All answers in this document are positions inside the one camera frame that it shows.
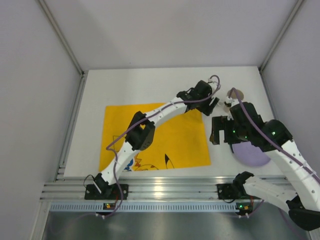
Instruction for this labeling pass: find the yellow cartoon print placemat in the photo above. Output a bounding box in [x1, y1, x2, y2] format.
[99, 103, 211, 172]

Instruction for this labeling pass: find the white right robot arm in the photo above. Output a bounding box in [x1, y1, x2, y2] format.
[209, 102, 320, 231]

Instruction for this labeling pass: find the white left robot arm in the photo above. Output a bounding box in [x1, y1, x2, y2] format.
[93, 75, 221, 197]

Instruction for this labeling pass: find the lilac plastic plate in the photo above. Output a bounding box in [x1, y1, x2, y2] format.
[230, 142, 271, 167]

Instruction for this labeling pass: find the beige paper cup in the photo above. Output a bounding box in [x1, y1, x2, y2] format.
[222, 89, 244, 113]

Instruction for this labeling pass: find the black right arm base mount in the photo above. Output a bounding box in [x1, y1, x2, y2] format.
[216, 183, 251, 204]

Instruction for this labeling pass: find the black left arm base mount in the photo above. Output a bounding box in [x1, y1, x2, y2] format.
[84, 184, 121, 200]

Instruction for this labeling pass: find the right aluminium corner post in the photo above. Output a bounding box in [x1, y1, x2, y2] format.
[258, 0, 306, 75]

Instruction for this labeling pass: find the aluminium corner post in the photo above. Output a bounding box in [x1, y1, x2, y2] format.
[258, 0, 306, 75]
[35, 0, 84, 76]

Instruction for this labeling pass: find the slotted grey cable duct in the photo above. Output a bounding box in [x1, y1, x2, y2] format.
[50, 201, 253, 213]

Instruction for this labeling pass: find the left aluminium corner post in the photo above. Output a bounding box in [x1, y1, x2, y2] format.
[35, 0, 84, 76]

